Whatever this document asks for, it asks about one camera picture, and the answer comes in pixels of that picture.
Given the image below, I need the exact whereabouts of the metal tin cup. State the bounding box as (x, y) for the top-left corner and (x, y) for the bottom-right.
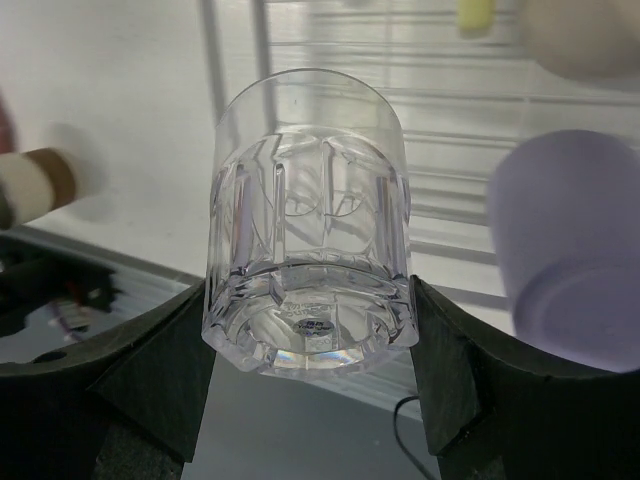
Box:
(1, 148), (78, 230)

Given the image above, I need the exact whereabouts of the yellow-green faceted mug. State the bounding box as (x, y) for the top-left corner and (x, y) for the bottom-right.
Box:
(456, 0), (495, 34)

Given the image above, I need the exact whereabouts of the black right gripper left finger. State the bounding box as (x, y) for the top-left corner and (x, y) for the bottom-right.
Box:
(1, 284), (215, 479)

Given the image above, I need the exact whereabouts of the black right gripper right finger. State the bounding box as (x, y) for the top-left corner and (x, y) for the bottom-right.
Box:
(411, 277), (639, 479)

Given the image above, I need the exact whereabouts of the clear glass tumbler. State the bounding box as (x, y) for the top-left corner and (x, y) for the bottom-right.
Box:
(202, 68), (414, 358)

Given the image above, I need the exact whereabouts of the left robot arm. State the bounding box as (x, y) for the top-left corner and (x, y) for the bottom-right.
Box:
(1, 237), (126, 364)

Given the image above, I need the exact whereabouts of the beige plastic cup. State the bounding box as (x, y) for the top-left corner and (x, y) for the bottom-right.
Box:
(518, 0), (639, 81)

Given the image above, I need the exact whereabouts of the pink speckled plate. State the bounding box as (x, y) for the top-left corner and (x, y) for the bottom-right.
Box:
(0, 95), (17, 155)

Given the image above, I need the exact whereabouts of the aluminium table edge rail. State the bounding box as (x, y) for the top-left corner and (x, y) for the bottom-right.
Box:
(13, 225), (418, 409)

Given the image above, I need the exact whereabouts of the purple plastic cup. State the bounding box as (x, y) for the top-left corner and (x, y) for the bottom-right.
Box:
(487, 130), (639, 373)

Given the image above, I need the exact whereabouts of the white wire dish rack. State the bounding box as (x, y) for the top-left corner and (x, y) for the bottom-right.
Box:
(199, 1), (639, 309)

